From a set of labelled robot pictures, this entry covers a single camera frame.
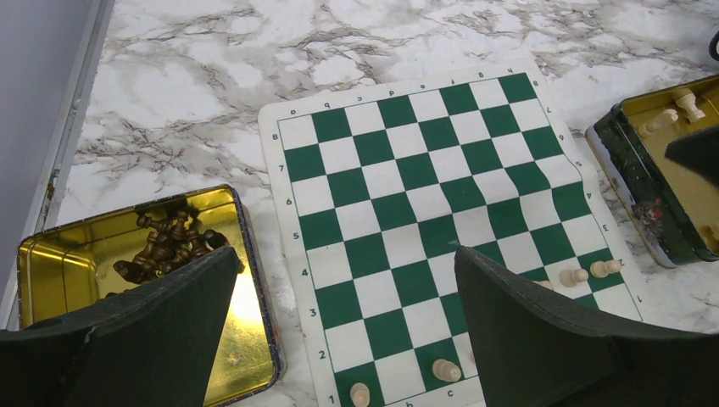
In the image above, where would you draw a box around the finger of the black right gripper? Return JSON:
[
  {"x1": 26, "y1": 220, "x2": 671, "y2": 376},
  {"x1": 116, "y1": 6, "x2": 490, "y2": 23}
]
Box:
[{"x1": 665, "y1": 125, "x2": 718, "y2": 187}]

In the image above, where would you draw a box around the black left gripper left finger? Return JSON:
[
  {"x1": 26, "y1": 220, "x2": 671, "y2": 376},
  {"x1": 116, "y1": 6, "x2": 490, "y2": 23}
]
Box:
[{"x1": 1, "y1": 247, "x2": 240, "y2": 406}]

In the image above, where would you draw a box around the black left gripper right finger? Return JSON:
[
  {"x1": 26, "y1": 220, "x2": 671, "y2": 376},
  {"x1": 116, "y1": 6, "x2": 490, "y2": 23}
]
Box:
[{"x1": 454, "y1": 246, "x2": 718, "y2": 406}]

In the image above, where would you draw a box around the light chess pawn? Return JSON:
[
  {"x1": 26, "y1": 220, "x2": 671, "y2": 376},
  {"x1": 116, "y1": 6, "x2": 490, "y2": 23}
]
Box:
[
  {"x1": 559, "y1": 269, "x2": 589, "y2": 287},
  {"x1": 589, "y1": 259, "x2": 622, "y2": 278},
  {"x1": 432, "y1": 359, "x2": 463, "y2": 382}
]

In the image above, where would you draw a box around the light chess piece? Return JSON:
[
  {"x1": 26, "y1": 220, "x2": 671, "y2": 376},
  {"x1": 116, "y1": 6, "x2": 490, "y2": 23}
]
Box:
[{"x1": 350, "y1": 382, "x2": 371, "y2": 407}]

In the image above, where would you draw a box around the gold tin with light pieces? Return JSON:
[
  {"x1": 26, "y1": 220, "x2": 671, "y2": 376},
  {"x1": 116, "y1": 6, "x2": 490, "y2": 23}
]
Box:
[{"x1": 586, "y1": 75, "x2": 718, "y2": 268}]

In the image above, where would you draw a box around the pile of dark chess pieces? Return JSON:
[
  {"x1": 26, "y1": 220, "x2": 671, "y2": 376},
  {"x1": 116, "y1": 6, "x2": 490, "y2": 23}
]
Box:
[{"x1": 113, "y1": 206, "x2": 228, "y2": 285}]

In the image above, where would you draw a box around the gold tin with dark pieces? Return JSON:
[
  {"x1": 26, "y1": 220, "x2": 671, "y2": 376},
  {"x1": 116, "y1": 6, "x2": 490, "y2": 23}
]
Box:
[{"x1": 1, "y1": 185, "x2": 284, "y2": 406}]

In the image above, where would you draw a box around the green white chess board mat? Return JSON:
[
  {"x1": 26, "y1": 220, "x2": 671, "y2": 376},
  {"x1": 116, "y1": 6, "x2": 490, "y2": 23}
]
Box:
[{"x1": 258, "y1": 59, "x2": 651, "y2": 406}]

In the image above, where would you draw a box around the light bishop in tin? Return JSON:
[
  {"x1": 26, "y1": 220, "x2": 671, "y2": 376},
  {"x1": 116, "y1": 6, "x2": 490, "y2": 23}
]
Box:
[{"x1": 672, "y1": 88, "x2": 706, "y2": 123}]

